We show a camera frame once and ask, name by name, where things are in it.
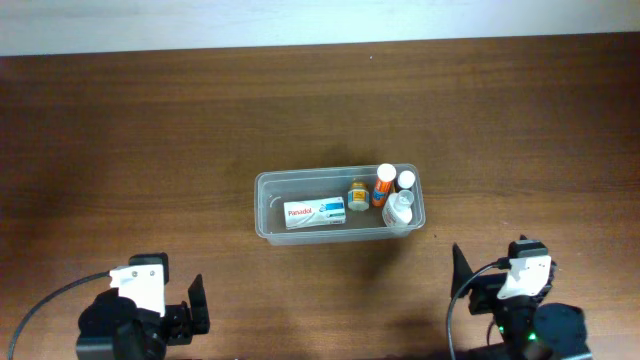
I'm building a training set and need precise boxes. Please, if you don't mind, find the white squeeze bottle clear cap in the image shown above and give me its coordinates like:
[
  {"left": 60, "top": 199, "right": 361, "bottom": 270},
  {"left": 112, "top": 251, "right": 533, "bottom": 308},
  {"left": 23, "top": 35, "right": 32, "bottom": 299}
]
[{"left": 382, "top": 190, "right": 415, "bottom": 228}]

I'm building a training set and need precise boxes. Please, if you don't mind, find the dark bottle white cap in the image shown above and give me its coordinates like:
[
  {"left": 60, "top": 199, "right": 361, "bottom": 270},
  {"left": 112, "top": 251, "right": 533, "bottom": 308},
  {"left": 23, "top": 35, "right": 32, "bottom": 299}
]
[{"left": 395, "top": 170, "right": 416, "bottom": 192}]

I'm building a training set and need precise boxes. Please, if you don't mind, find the orange tube white cap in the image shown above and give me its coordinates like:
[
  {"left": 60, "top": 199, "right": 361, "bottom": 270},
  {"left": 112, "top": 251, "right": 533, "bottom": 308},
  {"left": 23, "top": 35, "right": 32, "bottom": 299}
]
[{"left": 371, "top": 163, "right": 397, "bottom": 207}]

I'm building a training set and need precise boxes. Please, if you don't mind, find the gold lid balm jar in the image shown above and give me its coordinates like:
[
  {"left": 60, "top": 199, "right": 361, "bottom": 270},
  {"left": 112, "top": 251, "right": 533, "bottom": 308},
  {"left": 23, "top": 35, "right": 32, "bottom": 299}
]
[{"left": 347, "top": 181, "right": 370, "bottom": 212}]

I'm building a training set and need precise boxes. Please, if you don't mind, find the white Panadol box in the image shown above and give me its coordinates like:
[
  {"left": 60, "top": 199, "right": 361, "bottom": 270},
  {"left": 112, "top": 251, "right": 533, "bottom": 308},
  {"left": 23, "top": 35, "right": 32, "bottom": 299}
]
[{"left": 283, "top": 197, "right": 346, "bottom": 230}]

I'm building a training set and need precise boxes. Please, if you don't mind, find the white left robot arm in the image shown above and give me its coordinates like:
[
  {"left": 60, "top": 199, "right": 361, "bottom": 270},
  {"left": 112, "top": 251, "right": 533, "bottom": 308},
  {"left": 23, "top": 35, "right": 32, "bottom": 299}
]
[{"left": 76, "top": 289, "right": 199, "bottom": 360}]

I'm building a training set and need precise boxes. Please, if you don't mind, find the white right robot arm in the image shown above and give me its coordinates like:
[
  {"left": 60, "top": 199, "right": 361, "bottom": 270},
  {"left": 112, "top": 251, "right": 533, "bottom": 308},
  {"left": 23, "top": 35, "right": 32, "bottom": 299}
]
[{"left": 436, "top": 236, "right": 593, "bottom": 360}]

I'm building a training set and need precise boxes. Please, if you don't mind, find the clear plastic container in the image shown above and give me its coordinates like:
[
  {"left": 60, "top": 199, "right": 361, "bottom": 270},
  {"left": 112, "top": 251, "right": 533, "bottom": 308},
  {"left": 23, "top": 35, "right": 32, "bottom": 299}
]
[{"left": 254, "top": 165, "right": 426, "bottom": 246}]

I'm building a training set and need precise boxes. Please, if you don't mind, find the right black cable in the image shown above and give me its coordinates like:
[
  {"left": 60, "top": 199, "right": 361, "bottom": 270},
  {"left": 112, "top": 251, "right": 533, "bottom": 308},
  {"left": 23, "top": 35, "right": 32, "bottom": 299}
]
[{"left": 444, "top": 257, "right": 511, "bottom": 360}]

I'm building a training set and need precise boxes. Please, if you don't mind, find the black cable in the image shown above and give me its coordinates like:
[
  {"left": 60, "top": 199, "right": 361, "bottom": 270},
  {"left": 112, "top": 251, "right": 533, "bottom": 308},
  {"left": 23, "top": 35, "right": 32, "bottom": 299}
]
[
  {"left": 5, "top": 270, "right": 112, "bottom": 360},
  {"left": 444, "top": 257, "right": 511, "bottom": 360}
]

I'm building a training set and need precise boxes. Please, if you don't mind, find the left black cable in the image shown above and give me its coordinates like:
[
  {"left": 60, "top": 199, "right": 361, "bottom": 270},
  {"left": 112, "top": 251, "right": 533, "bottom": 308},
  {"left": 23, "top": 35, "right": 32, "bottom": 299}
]
[{"left": 5, "top": 270, "right": 112, "bottom": 360}]

